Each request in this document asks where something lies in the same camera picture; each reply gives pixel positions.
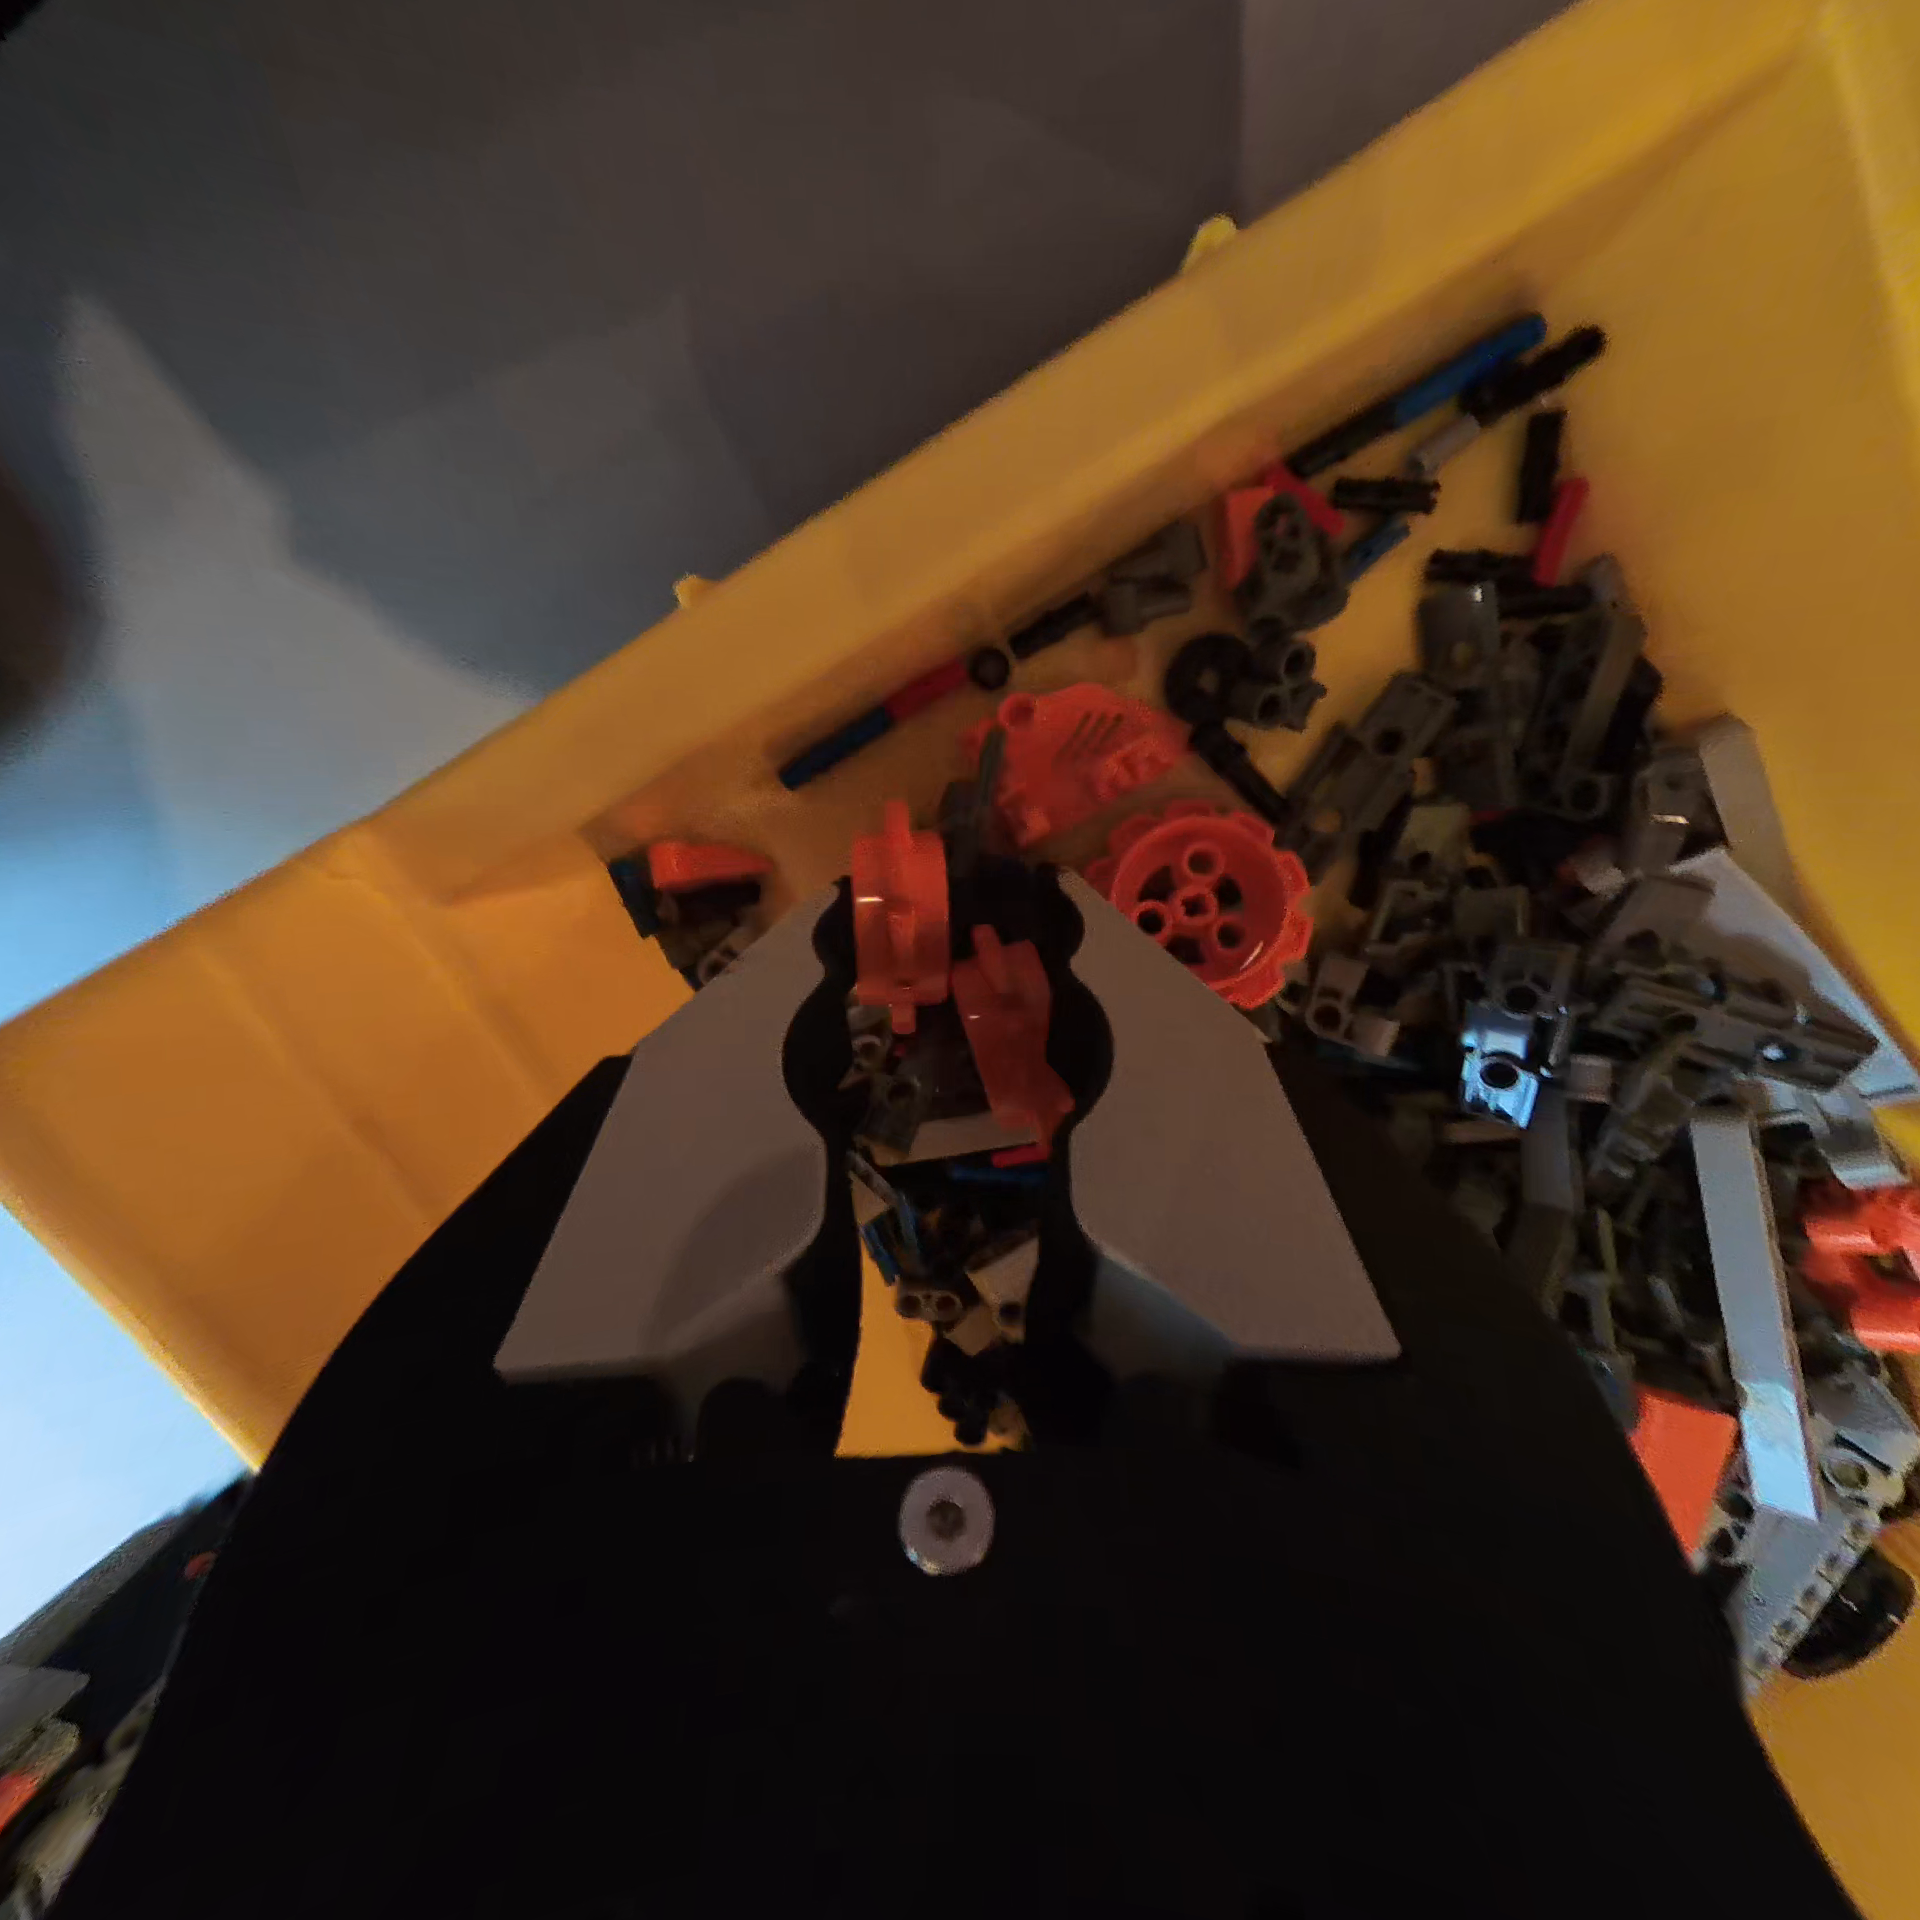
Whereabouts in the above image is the orange toy shell piece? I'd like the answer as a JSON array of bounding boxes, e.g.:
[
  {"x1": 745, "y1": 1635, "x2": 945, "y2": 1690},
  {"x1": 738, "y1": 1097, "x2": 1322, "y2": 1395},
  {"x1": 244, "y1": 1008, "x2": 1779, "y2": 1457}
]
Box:
[{"x1": 959, "y1": 681, "x2": 1191, "y2": 846}]

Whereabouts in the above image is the black toy wheel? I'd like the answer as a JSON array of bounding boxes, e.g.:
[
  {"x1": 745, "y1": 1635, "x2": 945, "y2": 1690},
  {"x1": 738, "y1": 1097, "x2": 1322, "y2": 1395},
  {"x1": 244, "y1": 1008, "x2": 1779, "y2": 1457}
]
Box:
[{"x1": 1775, "y1": 1553, "x2": 1920, "y2": 1685}]

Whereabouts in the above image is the long grey toy beam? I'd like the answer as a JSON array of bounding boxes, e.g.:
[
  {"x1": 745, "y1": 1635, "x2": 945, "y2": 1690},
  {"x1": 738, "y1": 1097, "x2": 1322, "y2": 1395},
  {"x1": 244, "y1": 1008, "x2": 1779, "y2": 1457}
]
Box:
[{"x1": 1687, "y1": 1110, "x2": 1825, "y2": 1521}]

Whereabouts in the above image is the yellow storage bin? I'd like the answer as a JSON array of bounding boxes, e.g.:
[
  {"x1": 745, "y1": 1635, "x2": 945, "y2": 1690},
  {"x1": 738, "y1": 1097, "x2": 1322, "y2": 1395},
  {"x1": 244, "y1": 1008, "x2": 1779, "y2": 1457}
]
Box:
[{"x1": 0, "y1": 0, "x2": 1920, "y2": 1920}]

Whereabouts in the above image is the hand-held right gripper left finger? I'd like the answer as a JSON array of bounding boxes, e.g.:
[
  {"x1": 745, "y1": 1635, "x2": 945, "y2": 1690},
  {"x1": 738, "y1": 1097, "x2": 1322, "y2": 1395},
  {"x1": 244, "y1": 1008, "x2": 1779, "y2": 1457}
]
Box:
[{"x1": 491, "y1": 882, "x2": 868, "y2": 1457}]

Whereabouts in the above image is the pile of toy building parts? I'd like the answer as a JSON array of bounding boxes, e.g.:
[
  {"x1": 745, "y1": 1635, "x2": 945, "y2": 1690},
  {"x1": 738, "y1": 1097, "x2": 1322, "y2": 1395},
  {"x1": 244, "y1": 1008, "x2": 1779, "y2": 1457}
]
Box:
[{"x1": 609, "y1": 312, "x2": 1920, "y2": 1683}]

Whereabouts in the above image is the orange toy bracket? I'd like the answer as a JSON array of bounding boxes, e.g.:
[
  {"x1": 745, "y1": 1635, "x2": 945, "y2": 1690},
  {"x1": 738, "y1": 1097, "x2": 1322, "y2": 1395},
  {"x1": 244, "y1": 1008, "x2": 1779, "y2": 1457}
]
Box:
[
  {"x1": 951, "y1": 921, "x2": 1077, "y2": 1150},
  {"x1": 847, "y1": 802, "x2": 954, "y2": 1037}
]

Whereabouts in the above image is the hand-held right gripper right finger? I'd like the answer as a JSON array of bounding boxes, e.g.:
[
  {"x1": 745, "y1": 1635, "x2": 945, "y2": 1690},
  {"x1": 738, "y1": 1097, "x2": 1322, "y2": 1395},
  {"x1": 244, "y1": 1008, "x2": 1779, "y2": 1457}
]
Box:
[{"x1": 1027, "y1": 872, "x2": 1403, "y2": 1450}]

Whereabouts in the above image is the orange toy gear wheel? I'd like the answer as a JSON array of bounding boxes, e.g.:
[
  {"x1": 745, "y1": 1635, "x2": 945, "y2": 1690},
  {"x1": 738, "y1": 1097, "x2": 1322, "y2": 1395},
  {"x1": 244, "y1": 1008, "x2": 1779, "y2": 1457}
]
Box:
[{"x1": 1083, "y1": 801, "x2": 1316, "y2": 1010}]

